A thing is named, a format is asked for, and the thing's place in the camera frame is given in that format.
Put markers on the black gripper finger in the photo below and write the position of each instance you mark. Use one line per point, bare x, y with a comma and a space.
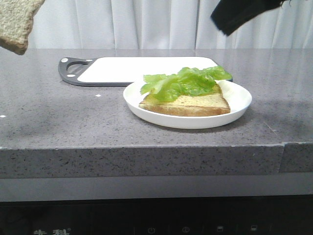
229, 15

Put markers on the green lettuce leaf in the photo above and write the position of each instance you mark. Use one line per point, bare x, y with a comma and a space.
188, 81

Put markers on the bread slice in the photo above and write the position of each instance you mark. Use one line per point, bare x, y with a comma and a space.
16, 23
211, 104

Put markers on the white round plate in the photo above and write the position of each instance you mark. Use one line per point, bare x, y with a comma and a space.
237, 97

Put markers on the white cutting board black rim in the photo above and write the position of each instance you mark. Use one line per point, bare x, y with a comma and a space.
122, 71

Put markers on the grey curtain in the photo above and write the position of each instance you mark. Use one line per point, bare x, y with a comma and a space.
164, 24

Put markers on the black appliance control panel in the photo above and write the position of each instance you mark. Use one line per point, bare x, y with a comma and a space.
260, 215

